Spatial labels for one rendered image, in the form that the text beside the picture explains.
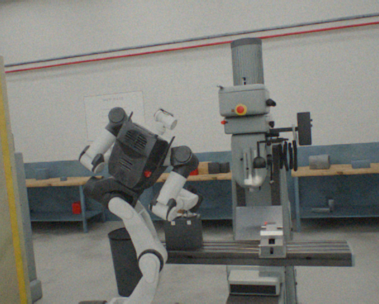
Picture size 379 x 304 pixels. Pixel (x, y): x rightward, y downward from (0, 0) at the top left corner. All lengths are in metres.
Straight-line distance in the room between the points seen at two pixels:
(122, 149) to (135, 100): 5.15
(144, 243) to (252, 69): 1.23
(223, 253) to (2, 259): 1.54
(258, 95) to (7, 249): 2.03
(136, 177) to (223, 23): 5.10
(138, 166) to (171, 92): 4.99
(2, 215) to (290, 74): 4.89
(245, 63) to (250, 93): 0.43
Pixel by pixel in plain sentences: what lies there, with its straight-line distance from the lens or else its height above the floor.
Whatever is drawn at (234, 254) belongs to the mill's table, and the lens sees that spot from 2.32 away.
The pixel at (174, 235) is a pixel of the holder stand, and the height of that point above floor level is 1.03.
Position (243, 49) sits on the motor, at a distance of 2.48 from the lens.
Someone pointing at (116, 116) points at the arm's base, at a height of 1.78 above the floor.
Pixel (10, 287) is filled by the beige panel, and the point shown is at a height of 0.66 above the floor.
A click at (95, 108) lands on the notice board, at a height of 2.13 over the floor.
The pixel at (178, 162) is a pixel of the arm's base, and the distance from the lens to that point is 1.87.
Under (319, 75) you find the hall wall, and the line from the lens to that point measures 6.51.
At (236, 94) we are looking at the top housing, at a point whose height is 1.84.
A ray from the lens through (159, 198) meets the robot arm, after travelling 1.90.
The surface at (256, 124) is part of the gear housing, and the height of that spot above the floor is 1.67.
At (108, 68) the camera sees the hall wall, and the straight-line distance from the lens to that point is 7.30.
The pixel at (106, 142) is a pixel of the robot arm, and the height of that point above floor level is 1.65.
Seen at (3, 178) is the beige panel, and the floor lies 1.43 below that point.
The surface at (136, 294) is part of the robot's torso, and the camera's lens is 2.21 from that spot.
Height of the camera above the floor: 1.71
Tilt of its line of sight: 4 degrees down
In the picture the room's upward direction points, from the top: 5 degrees counter-clockwise
